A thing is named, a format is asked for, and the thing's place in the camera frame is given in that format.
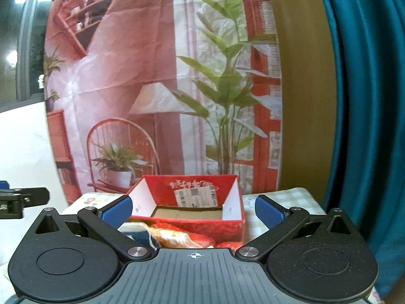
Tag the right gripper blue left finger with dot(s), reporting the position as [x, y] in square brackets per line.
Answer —
[103, 225]

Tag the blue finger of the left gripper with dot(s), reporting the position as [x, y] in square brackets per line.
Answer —
[36, 196]
[4, 184]

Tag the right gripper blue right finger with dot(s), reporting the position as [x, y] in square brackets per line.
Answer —
[283, 224]

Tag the orange floral fabric pouch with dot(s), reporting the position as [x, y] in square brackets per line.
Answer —
[172, 237]

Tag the navy drawstring pouch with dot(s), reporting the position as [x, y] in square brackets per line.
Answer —
[143, 237]

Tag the printed living room backdrop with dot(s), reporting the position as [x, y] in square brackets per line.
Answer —
[162, 87]

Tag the green plaid bunny tablecloth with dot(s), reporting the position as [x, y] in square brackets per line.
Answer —
[254, 227]

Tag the red strawberry cardboard box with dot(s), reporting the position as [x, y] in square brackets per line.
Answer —
[205, 205]

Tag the dark window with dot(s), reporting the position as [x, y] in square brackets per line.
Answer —
[23, 25]

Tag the teal curtain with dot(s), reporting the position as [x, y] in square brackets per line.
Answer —
[367, 171]

